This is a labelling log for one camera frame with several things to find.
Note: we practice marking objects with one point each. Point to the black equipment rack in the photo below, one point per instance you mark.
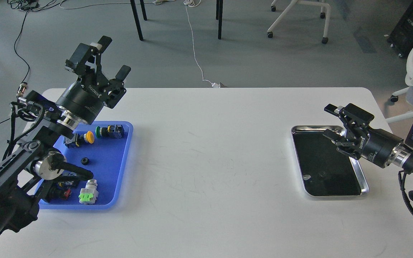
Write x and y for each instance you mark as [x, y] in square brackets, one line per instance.
[401, 38]

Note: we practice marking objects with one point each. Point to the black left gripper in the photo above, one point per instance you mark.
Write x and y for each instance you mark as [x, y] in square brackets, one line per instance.
[92, 90]

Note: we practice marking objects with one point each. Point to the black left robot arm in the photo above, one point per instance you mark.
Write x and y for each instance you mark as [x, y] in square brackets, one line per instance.
[32, 165]

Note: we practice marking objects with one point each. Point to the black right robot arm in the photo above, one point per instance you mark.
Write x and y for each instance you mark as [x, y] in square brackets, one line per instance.
[404, 160]

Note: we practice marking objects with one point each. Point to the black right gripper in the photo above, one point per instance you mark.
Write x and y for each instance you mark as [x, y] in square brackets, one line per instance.
[378, 146]

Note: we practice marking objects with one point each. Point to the shiny metal tray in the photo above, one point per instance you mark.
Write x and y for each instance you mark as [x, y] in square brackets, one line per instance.
[316, 153]

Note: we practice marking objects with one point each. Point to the white chair base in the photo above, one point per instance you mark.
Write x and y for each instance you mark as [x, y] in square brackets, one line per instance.
[325, 13]

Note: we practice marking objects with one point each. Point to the blue plastic tray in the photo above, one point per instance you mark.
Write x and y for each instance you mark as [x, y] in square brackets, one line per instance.
[107, 162]

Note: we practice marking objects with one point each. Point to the green push button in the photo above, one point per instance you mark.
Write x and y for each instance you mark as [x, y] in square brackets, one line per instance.
[115, 131]

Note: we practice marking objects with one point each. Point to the green and grey switch part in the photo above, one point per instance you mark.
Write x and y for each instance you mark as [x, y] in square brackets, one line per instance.
[89, 194]

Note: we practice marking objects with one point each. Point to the black ring part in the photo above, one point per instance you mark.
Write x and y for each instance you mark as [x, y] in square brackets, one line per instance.
[85, 161]

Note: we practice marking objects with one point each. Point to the red push button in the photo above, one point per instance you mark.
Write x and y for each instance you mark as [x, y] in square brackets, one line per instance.
[58, 190]

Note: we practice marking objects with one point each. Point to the yellow push button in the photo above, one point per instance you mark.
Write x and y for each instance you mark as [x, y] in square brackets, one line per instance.
[77, 140]

